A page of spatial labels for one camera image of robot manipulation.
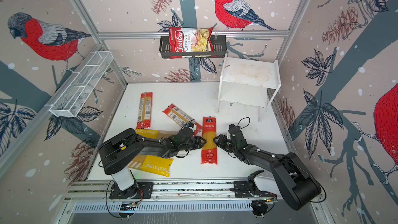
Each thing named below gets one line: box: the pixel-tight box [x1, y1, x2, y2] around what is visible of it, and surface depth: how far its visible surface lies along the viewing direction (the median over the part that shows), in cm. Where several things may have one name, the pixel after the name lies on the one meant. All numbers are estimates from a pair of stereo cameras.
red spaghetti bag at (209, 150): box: [201, 116, 218, 165], surface depth 88 cm
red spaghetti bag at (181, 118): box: [162, 103, 203, 137], surface depth 100 cm
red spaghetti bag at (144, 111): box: [136, 92, 153, 130], surface depth 103 cm
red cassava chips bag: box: [168, 26, 217, 60], surface depth 89 cm
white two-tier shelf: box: [216, 52, 282, 123], surface depth 82 cm
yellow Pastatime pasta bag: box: [127, 155, 174, 178], surface depth 81 cm
